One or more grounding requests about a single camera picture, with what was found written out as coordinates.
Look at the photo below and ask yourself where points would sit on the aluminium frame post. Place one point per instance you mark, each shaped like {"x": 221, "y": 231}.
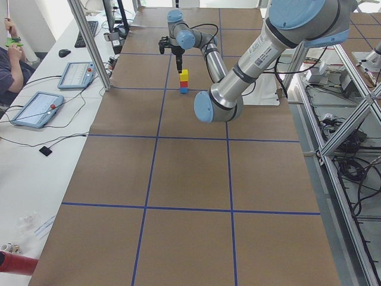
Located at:
{"x": 91, "y": 46}

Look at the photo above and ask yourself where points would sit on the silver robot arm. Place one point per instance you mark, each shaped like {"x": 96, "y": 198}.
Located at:
{"x": 288, "y": 23}

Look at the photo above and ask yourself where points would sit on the black computer monitor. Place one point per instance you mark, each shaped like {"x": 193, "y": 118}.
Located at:
{"x": 116, "y": 18}

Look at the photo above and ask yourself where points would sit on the small black square pad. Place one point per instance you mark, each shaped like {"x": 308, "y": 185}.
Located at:
{"x": 45, "y": 151}

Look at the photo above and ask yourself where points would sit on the near blue teach pendant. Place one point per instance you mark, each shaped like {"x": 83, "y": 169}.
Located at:
{"x": 39, "y": 110}

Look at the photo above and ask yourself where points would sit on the far blue teach pendant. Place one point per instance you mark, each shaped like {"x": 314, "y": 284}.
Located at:
{"x": 77, "y": 75}

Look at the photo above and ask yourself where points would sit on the red fire extinguisher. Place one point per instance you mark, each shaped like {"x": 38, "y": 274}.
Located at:
{"x": 17, "y": 264}

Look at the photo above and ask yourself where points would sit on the yellow cube block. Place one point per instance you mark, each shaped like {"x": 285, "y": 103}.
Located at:
{"x": 184, "y": 75}

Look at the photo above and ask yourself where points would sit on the red cube block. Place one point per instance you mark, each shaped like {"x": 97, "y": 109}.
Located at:
{"x": 183, "y": 84}

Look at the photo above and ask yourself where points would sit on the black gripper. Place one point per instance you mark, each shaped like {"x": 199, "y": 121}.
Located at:
{"x": 178, "y": 54}

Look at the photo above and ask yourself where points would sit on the blue teach pendant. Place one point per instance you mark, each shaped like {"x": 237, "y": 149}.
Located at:
{"x": 39, "y": 110}
{"x": 77, "y": 75}

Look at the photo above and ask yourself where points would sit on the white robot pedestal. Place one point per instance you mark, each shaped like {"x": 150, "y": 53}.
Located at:
{"x": 262, "y": 92}

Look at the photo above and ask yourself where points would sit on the blue cube block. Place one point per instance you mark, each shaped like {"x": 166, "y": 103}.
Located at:
{"x": 184, "y": 90}

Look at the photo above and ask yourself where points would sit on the seated person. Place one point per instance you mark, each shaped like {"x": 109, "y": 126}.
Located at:
{"x": 15, "y": 71}

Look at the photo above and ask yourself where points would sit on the black computer mouse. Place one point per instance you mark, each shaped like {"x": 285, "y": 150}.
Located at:
{"x": 63, "y": 53}

